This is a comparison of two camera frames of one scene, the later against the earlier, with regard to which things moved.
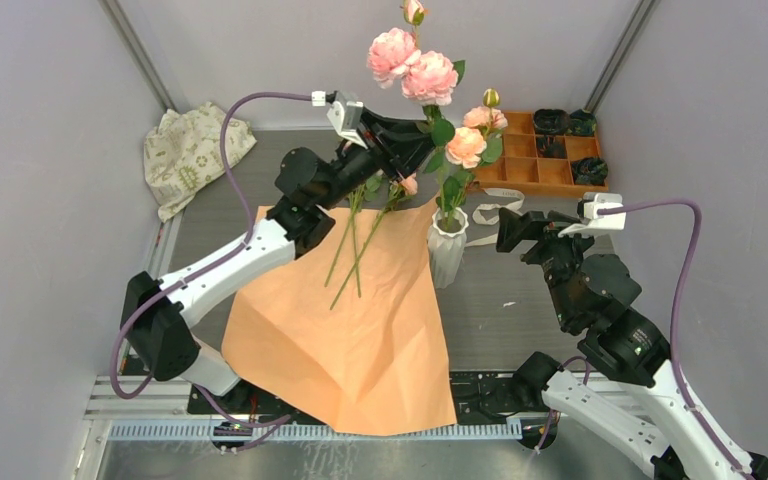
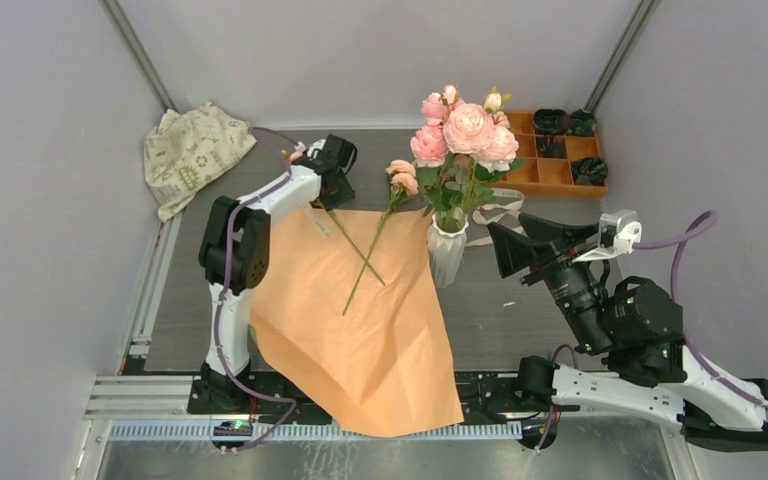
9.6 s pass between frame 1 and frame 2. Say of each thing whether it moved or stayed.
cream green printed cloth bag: stayed
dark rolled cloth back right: stayed
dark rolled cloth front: stayed
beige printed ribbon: stayed
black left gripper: moved
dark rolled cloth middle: stayed
